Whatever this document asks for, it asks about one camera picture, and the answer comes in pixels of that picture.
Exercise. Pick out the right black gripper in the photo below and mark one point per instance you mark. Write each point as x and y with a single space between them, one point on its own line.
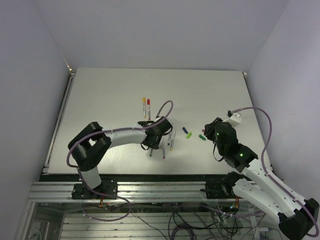
210 127

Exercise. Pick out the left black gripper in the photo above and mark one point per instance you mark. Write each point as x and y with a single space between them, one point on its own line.
155 145

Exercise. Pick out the red marker pen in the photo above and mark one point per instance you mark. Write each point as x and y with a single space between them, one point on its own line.
149 111

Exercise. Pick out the yellow marker pen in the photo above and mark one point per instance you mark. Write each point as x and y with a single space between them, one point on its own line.
144 107

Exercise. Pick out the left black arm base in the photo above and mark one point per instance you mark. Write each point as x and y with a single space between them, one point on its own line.
106 190

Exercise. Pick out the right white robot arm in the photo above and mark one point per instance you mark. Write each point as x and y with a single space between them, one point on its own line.
252 181

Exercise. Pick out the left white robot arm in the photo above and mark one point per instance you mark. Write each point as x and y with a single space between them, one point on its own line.
91 144

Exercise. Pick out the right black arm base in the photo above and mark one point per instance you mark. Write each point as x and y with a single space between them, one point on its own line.
217 188

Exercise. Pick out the pink marker pen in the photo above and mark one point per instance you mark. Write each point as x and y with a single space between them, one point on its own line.
163 149

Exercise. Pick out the white marker pen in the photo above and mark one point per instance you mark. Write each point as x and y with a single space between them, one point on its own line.
170 137

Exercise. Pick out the orange marker pen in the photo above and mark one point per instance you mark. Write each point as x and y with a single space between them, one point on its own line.
173 140

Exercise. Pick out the light green pen cap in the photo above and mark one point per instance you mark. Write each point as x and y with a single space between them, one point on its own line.
189 135

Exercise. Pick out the aluminium frame rail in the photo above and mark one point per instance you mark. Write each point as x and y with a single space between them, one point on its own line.
135 192

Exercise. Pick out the aluminium table edge rail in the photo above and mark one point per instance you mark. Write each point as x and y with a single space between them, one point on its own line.
61 111

